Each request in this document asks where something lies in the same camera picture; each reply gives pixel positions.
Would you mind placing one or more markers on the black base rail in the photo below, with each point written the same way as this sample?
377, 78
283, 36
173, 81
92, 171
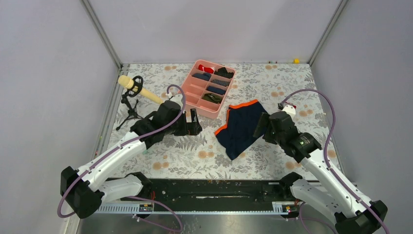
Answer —
212, 196

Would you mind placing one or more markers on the black rolled garment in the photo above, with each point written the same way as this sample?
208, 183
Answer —
223, 72

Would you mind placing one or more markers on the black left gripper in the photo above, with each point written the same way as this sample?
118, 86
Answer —
189, 128

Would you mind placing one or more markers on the striped rolled garment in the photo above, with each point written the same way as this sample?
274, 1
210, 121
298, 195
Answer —
221, 82

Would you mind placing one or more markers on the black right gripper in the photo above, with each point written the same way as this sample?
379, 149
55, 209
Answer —
264, 121

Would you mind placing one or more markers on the navy rolled garment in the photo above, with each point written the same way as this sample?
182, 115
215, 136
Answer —
203, 76

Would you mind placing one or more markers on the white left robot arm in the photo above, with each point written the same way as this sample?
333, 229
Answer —
86, 188

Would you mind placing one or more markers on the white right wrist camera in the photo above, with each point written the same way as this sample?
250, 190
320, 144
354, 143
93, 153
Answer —
290, 111

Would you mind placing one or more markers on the yellow microphone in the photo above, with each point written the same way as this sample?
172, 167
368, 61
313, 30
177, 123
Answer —
134, 86

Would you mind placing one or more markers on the pink compartment organizer box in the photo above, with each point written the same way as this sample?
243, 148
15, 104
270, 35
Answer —
206, 87

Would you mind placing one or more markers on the olive green rolled garment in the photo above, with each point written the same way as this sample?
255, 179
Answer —
212, 97

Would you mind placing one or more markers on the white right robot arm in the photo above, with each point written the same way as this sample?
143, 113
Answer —
345, 205

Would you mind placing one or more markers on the blue rolled garment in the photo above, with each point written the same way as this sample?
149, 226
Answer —
216, 90

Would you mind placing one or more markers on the navy orange boxer underwear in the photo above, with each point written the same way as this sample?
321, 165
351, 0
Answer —
237, 134

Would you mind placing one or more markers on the red rolled garment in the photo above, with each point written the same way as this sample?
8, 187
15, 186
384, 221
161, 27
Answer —
210, 70

